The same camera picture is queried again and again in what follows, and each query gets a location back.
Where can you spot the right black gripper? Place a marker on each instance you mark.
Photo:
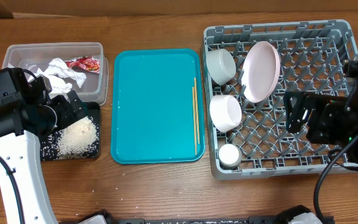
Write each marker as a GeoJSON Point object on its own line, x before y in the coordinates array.
{"type": "Point", "coordinates": [323, 105]}

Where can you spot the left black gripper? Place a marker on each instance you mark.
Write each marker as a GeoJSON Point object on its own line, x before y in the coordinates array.
{"type": "Point", "coordinates": [68, 115]}

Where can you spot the large pink plate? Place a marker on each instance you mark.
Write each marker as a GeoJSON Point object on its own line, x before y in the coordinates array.
{"type": "Point", "coordinates": [261, 71]}

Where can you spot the pink bowl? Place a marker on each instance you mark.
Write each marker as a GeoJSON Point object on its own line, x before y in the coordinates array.
{"type": "Point", "coordinates": [225, 112]}

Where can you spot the white paper cup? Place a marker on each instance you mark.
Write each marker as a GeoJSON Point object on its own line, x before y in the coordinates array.
{"type": "Point", "coordinates": [229, 156]}

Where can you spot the grey bowl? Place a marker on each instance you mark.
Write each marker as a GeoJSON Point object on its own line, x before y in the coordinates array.
{"type": "Point", "coordinates": [221, 65]}

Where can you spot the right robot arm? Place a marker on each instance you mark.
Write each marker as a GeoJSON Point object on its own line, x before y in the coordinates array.
{"type": "Point", "coordinates": [350, 69]}

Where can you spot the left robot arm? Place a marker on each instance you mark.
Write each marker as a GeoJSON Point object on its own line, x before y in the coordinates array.
{"type": "Point", "coordinates": [27, 115]}

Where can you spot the grey dishwasher rack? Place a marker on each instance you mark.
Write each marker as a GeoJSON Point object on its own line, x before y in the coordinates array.
{"type": "Point", "coordinates": [311, 56]}

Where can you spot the black tray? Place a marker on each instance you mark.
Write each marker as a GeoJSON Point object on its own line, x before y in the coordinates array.
{"type": "Point", "coordinates": [93, 109]}

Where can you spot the rice pile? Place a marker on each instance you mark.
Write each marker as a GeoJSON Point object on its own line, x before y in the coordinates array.
{"type": "Point", "coordinates": [76, 140]}

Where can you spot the crumpled white tissue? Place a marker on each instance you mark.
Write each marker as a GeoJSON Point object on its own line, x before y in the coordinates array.
{"type": "Point", "coordinates": [56, 71]}

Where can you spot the clear plastic bin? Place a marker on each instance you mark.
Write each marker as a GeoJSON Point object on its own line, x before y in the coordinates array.
{"type": "Point", "coordinates": [38, 56]}

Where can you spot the red snack wrapper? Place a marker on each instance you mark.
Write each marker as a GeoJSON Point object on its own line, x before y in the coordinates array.
{"type": "Point", "coordinates": [88, 63]}

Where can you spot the teal plastic tray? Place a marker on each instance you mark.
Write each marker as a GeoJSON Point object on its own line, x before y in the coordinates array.
{"type": "Point", "coordinates": [152, 113]}

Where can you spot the right wooden chopstick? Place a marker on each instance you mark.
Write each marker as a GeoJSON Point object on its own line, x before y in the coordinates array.
{"type": "Point", "coordinates": [196, 111]}

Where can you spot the wooden chopstick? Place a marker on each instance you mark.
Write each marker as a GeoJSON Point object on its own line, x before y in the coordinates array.
{"type": "Point", "coordinates": [196, 111]}
{"type": "Point", "coordinates": [194, 120]}

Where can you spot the left wooden chopstick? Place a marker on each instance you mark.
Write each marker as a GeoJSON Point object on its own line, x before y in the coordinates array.
{"type": "Point", "coordinates": [194, 120]}

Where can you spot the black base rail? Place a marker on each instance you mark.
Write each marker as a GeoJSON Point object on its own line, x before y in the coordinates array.
{"type": "Point", "coordinates": [266, 219]}

